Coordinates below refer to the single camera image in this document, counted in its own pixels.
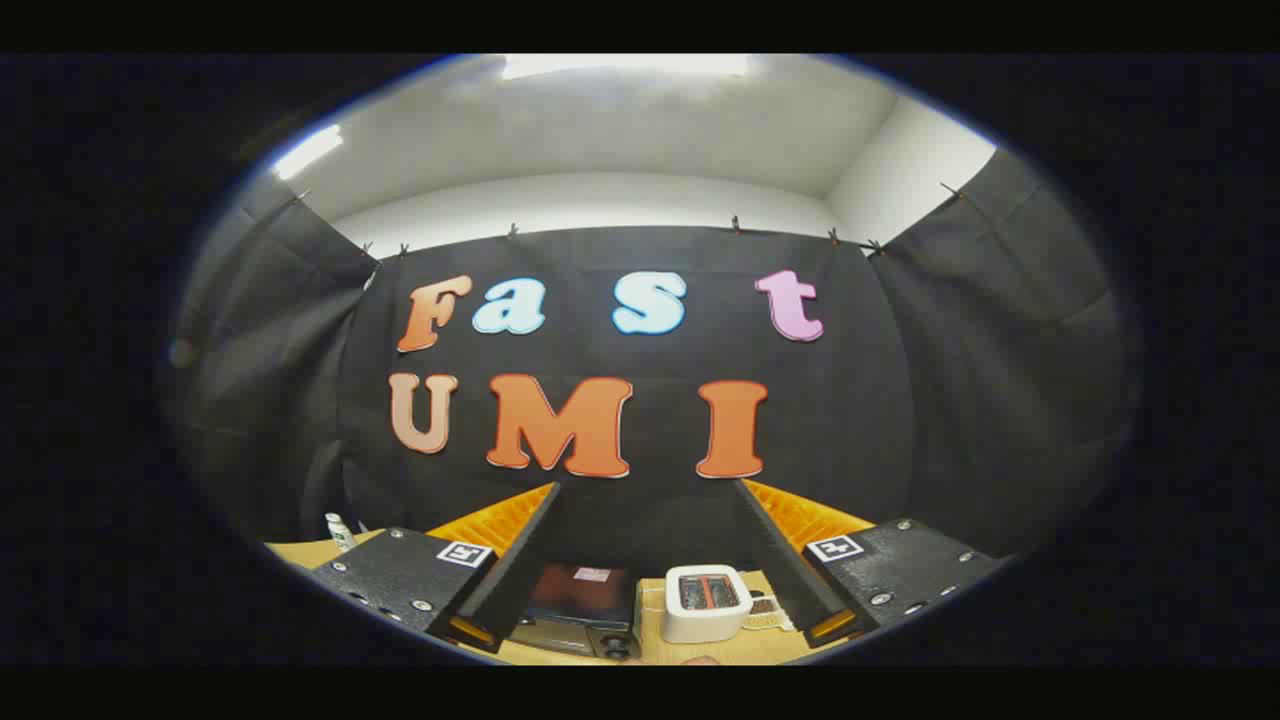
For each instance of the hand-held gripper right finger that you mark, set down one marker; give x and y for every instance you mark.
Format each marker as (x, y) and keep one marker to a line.
(785, 570)

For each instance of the white divided bean dish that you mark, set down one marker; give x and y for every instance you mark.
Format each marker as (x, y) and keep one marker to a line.
(765, 612)

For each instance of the ceiling light panel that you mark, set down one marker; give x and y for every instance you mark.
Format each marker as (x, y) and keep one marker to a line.
(305, 152)

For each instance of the white slot toaster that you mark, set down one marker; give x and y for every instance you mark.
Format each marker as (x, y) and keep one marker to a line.
(705, 625)

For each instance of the white green-label bottle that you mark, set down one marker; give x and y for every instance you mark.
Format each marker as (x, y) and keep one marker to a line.
(340, 532)

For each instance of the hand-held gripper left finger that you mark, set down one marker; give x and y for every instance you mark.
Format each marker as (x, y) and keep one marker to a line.
(515, 580)

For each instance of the black toaster oven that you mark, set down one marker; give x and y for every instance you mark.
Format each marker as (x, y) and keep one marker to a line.
(575, 600)

